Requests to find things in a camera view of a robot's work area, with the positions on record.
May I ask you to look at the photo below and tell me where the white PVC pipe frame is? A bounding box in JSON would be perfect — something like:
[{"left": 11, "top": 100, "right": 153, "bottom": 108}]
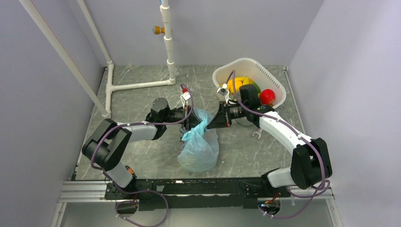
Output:
[{"left": 20, "top": 0, "right": 178, "bottom": 118}]

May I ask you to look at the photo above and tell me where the red fake apple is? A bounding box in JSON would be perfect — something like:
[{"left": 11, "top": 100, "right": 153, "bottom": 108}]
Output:
[{"left": 259, "top": 89, "right": 276, "bottom": 106}]

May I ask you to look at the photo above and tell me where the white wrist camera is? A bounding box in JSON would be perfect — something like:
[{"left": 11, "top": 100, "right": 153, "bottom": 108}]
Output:
[
  {"left": 216, "top": 83, "right": 230, "bottom": 104},
  {"left": 180, "top": 88, "right": 191, "bottom": 107}
]

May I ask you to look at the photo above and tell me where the yellow green fake mango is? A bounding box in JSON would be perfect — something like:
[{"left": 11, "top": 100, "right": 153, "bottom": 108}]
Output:
[{"left": 242, "top": 77, "right": 261, "bottom": 94}]

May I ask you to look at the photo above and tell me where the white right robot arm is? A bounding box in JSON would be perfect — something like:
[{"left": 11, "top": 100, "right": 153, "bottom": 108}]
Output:
[{"left": 207, "top": 84, "right": 332, "bottom": 196}]

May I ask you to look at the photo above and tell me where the silver open-end wrench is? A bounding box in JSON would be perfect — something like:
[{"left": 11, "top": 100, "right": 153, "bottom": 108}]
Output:
[{"left": 252, "top": 128, "right": 263, "bottom": 140}]

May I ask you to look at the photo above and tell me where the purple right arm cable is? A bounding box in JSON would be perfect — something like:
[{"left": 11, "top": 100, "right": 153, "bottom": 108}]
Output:
[{"left": 226, "top": 69, "right": 331, "bottom": 219}]

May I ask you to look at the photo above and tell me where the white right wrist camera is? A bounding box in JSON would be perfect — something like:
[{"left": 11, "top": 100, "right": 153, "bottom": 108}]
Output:
[{"left": 216, "top": 83, "right": 230, "bottom": 104}]

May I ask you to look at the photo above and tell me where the orange pipe valve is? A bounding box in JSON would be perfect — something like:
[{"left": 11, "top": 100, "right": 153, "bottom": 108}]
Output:
[{"left": 153, "top": 26, "right": 165, "bottom": 35}]

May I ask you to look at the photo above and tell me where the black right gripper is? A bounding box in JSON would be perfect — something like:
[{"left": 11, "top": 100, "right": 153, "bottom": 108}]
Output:
[{"left": 207, "top": 101, "right": 248, "bottom": 130}]

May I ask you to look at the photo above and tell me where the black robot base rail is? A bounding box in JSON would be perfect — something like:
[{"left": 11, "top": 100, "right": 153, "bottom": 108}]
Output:
[{"left": 105, "top": 175, "right": 290, "bottom": 211}]

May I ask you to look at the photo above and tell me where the white plastic basket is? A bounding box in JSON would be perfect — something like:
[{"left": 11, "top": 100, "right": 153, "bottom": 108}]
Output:
[{"left": 212, "top": 58, "right": 287, "bottom": 109}]

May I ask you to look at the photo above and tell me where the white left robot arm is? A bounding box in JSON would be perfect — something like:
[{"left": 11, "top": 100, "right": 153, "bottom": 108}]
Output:
[{"left": 81, "top": 97, "right": 201, "bottom": 199}]

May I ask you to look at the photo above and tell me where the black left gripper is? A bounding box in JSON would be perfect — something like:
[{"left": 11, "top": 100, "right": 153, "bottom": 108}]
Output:
[{"left": 162, "top": 105, "right": 208, "bottom": 132}]

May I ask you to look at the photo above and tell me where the yellow fake banana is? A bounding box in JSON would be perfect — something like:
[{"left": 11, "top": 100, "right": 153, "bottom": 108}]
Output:
[{"left": 227, "top": 77, "right": 245, "bottom": 94}]

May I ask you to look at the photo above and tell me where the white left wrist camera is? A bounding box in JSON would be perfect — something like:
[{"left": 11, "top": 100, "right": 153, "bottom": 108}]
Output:
[{"left": 180, "top": 88, "right": 191, "bottom": 107}]

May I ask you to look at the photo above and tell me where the light blue plastic bag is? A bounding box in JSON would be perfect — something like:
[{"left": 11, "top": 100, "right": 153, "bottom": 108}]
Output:
[{"left": 177, "top": 108, "right": 219, "bottom": 172}]

